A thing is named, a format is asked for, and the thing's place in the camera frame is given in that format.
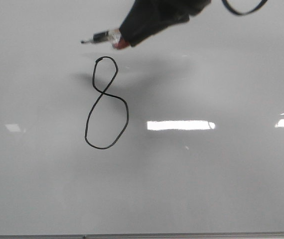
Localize white glossy whiteboard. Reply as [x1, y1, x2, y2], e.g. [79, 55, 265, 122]
[0, 0, 284, 235]

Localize black whiteboard marker pen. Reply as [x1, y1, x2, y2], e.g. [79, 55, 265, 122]
[80, 29, 122, 45]

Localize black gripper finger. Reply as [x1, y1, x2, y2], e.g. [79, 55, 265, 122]
[119, 0, 211, 47]

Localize grey aluminium whiteboard frame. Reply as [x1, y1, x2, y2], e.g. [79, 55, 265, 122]
[0, 232, 284, 239]

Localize black cable loop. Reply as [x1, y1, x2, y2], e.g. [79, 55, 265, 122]
[221, 0, 269, 16]

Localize red taped plastic piece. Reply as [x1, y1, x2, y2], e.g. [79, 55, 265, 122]
[112, 38, 130, 50]

